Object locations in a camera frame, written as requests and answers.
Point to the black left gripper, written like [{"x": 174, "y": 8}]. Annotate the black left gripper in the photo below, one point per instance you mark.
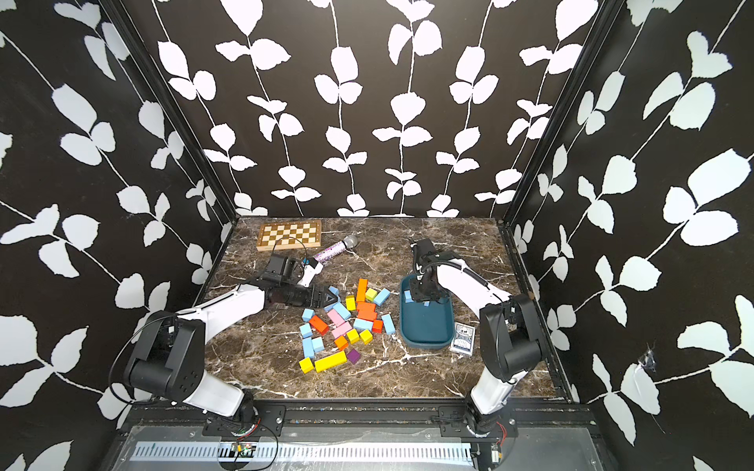
[{"x": 319, "y": 301}]

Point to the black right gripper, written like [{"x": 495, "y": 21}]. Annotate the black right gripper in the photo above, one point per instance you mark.
[{"x": 417, "y": 294}]

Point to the light blue small cube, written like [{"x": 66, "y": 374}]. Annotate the light blue small cube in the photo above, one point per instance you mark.
[{"x": 308, "y": 314}]

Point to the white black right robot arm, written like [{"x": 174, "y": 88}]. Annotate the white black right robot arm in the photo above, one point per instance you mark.
[{"x": 512, "y": 339}]

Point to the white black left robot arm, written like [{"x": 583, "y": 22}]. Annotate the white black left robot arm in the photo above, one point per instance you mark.
[{"x": 168, "y": 360}]

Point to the light blue angled block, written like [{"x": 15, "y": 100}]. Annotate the light blue angled block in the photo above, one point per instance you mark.
[{"x": 342, "y": 311}]

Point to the pink block upper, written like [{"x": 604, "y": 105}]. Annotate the pink block upper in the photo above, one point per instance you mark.
[{"x": 335, "y": 318}]

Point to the pink block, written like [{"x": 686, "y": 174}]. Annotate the pink block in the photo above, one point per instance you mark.
[
  {"x": 335, "y": 318},
  {"x": 342, "y": 330}
]

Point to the red block left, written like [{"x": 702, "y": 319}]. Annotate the red block left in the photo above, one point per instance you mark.
[{"x": 320, "y": 326}]

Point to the red block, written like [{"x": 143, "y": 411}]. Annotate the red block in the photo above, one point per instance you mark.
[
  {"x": 320, "y": 326},
  {"x": 365, "y": 308},
  {"x": 369, "y": 316}
]

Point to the yellow block upper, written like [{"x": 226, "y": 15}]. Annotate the yellow block upper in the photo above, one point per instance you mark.
[{"x": 350, "y": 303}]

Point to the light blue cube lower left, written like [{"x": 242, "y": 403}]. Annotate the light blue cube lower left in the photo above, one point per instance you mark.
[{"x": 306, "y": 331}]

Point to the pink block lower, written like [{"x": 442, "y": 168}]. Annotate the pink block lower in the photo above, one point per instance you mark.
[{"x": 342, "y": 330}]

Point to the dark teal plastic tray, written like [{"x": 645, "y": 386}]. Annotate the dark teal plastic tray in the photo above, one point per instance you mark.
[{"x": 429, "y": 325}]

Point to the tall orange block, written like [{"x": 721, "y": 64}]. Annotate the tall orange block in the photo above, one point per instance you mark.
[{"x": 361, "y": 290}]

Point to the light blue cube beside long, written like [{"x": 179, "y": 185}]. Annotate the light blue cube beside long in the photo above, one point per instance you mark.
[{"x": 318, "y": 345}]

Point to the lime green cube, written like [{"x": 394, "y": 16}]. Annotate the lime green cube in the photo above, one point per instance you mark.
[{"x": 371, "y": 294}]

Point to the orange cube lower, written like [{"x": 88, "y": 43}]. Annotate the orange cube lower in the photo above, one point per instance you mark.
[{"x": 341, "y": 343}]

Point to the yellow cube lower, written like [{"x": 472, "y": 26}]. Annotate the yellow cube lower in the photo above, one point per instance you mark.
[{"x": 366, "y": 336}]

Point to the playing card box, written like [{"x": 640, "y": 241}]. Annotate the playing card box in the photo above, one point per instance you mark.
[{"x": 463, "y": 339}]

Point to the purple glitter microphone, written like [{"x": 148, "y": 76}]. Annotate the purple glitter microphone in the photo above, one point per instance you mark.
[{"x": 347, "y": 243}]

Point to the small red cube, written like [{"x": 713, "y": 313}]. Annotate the small red cube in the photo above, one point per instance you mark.
[{"x": 378, "y": 326}]

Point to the long yellow block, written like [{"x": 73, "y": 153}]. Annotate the long yellow block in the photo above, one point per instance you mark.
[{"x": 331, "y": 361}]

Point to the purple cube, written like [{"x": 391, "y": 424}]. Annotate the purple cube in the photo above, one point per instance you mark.
[{"x": 353, "y": 356}]

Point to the wooden chessboard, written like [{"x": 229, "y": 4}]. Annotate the wooden chessboard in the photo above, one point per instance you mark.
[{"x": 289, "y": 235}]

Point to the small yellow cube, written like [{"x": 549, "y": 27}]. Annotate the small yellow cube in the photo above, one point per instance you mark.
[{"x": 306, "y": 365}]

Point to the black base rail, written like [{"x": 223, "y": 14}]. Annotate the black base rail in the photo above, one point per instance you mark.
[{"x": 451, "y": 416}]

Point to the white slotted cable duct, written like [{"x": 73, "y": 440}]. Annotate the white slotted cable duct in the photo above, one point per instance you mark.
[{"x": 222, "y": 452}]

